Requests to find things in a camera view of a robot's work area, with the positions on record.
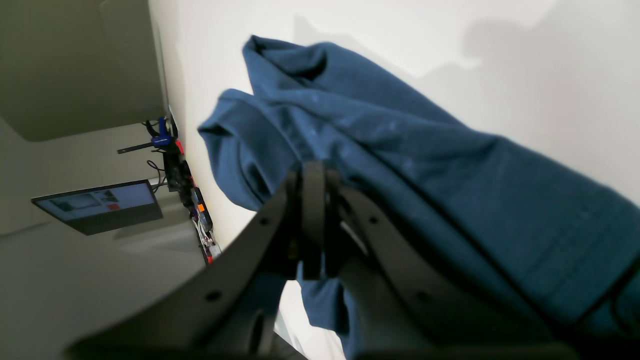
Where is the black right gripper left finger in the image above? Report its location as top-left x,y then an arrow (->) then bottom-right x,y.
65,161 -> 327,360

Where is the blue clamp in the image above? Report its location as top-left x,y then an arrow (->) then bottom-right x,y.
117,116 -> 176,155

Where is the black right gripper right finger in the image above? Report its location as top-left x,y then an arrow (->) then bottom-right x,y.
325,169 -> 579,360

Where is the computer monitor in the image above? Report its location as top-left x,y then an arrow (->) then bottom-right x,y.
30,179 -> 163,236

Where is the blue T-shirt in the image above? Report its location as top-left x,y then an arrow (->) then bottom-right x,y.
198,36 -> 640,360

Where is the black electronics cluster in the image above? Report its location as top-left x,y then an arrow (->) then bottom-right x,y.
162,140 -> 222,265

